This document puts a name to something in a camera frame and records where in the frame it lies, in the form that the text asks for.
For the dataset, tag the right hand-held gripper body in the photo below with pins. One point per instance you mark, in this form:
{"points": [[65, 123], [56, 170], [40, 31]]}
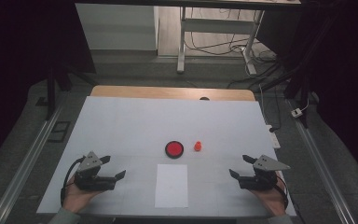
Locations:
{"points": [[261, 180]]}

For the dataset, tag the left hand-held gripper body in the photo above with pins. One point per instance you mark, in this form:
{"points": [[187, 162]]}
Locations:
{"points": [[90, 182]]}

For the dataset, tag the orange stamp cap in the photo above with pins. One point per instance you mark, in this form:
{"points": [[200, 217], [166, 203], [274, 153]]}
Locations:
{"points": [[197, 149]]}

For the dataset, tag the orange stamp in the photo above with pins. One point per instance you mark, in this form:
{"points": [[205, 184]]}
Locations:
{"points": [[197, 145]]}

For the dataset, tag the white paper sheet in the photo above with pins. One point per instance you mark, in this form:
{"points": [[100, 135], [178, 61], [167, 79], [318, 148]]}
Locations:
{"points": [[171, 186]]}

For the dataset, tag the red ink pad black case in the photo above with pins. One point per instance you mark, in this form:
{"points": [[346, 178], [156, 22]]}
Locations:
{"points": [[174, 149]]}

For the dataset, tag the person's left hand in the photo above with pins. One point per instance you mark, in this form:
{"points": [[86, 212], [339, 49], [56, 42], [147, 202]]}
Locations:
{"points": [[76, 199]]}

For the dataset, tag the person's right hand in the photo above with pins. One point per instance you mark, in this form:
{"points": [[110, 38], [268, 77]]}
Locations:
{"points": [[275, 200]]}

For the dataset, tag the white power strip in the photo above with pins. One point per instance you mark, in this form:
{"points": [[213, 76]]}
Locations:
{"points": [[274, 138]]}

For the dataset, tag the black floor plate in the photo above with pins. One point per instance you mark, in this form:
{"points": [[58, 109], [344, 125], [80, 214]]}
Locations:
{"points": [[59, 131]]}

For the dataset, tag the white plug adapter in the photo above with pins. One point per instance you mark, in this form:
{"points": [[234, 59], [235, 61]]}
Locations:
{"points": [[296, 113]]}

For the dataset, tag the black table grommet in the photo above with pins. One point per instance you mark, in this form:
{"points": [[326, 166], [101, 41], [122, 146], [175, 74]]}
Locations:
{"points": [[204, 98]]}

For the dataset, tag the black stand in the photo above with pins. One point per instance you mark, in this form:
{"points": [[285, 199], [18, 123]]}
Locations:
{"points": [[51, 93]]}

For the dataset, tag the white cabinet panel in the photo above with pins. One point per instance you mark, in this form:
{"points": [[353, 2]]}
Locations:
{"points": [[115, 28]]}

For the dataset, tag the black curtain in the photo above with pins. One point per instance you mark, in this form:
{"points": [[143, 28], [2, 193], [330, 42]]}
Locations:
{"points": [[18, 46], [354, 62]]}

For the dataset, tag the metal floor rail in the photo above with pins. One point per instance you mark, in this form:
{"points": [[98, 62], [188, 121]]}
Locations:
{"points": [[28, 158], [320, 158]]}

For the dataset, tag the white desk frame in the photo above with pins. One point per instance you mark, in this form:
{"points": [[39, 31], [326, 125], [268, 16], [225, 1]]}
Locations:
{"points": [[217, 25]]}

